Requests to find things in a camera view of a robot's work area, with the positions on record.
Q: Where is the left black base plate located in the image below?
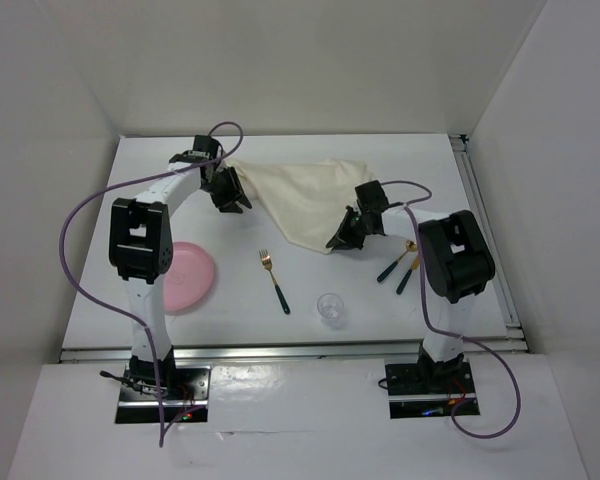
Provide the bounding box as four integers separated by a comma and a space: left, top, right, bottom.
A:
115, 366, 211, 425

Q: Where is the gold spoon green handle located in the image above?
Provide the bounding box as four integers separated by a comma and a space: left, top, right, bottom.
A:
376, 240, 418, 283

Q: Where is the gold knife green handle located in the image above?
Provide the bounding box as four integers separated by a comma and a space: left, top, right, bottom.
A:
396, 255, 420, 295

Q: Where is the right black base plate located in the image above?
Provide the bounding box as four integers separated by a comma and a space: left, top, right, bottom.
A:
377, 362, 480, 419

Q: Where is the aluminium front rail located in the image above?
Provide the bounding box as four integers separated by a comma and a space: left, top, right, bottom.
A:
57, 338, 529, 363

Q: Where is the pink plastic plate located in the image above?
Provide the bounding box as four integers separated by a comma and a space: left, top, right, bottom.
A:
163, 242, 215, 314

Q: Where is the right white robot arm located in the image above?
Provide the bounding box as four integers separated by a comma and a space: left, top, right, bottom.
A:
326, 180, 496, 392

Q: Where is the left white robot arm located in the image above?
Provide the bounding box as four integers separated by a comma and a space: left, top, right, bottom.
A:
109, 135, 252, 399

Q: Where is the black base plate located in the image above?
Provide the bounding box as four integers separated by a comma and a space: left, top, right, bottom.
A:
377, 362, 480, 419
115, 366, 211, 425

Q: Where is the cream cloth placemat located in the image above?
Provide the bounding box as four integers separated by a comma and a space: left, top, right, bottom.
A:
229, 159, 373, 254

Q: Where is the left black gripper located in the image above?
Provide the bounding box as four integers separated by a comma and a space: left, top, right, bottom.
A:
201, 166, 251, 215

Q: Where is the gold fork green handle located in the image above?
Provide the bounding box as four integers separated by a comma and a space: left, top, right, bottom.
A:
259, 250, 291, 315

